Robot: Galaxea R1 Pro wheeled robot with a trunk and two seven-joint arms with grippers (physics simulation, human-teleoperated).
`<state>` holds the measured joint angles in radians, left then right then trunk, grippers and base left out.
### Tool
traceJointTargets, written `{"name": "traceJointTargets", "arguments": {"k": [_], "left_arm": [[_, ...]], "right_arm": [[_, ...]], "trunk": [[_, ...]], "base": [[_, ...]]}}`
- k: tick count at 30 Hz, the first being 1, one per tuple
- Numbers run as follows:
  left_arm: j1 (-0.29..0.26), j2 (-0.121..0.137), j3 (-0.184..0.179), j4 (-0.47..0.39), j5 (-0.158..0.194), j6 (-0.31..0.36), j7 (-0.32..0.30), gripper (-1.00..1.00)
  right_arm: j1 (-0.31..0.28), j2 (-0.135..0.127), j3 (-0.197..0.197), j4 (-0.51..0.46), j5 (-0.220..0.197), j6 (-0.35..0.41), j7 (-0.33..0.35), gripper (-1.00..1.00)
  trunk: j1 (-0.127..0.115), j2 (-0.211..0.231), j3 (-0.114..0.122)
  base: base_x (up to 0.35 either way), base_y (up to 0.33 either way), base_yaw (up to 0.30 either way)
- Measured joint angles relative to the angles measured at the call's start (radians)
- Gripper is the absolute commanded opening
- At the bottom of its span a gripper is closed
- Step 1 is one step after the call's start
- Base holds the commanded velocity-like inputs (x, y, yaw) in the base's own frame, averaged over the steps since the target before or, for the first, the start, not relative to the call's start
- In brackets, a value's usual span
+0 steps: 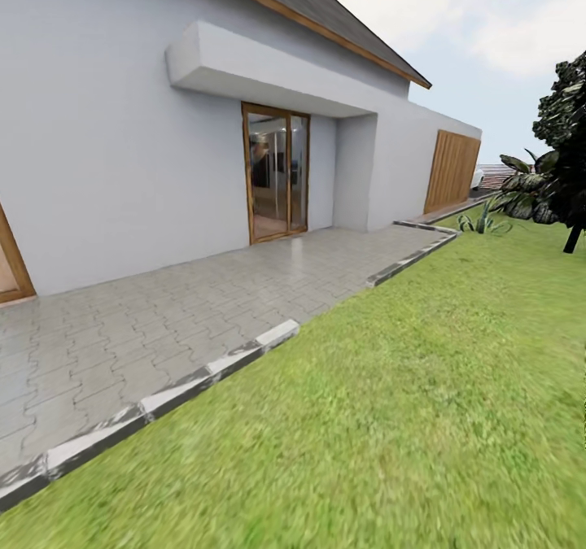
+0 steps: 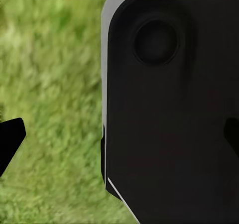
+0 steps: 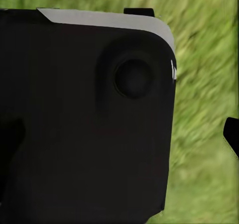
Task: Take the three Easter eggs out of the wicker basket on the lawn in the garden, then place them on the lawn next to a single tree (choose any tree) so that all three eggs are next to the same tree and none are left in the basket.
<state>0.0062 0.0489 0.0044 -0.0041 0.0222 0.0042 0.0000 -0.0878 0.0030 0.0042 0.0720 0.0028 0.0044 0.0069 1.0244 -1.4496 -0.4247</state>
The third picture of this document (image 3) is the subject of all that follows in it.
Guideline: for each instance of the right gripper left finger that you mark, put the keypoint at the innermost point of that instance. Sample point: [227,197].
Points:
[12,133]

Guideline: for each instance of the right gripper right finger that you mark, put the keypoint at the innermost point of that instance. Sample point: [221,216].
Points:
[231,133]

